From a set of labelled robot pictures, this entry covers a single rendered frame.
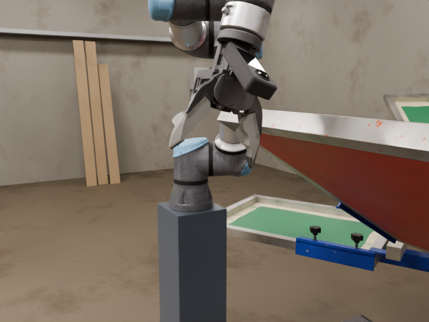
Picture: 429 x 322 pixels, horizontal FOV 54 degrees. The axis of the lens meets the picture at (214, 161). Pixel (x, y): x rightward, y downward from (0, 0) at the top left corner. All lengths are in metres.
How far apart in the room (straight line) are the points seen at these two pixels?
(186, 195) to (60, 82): 6.38
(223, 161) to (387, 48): 5.28
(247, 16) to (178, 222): 0.83
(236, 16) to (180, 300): 1.01
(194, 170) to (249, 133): 0.71
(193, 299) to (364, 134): 0.98
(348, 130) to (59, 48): 7.16
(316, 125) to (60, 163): 7.16
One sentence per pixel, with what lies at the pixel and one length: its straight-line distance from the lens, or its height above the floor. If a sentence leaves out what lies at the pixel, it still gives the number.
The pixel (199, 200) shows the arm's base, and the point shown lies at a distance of 1.38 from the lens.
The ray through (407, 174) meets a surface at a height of 1.47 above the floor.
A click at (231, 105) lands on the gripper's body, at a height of 1.57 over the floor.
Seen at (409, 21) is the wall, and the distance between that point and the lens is 6.32.
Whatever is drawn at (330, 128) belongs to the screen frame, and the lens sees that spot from 0.69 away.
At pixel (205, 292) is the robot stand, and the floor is 0.92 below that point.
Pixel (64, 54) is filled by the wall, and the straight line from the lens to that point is 7.68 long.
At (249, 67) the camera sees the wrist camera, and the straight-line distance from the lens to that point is 0.60.
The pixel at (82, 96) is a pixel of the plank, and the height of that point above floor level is 1.43.
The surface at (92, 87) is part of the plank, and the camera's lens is 7.31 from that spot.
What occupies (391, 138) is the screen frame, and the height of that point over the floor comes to 1.54.
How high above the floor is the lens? 1.61
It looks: 10 degrees down
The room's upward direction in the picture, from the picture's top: straight up
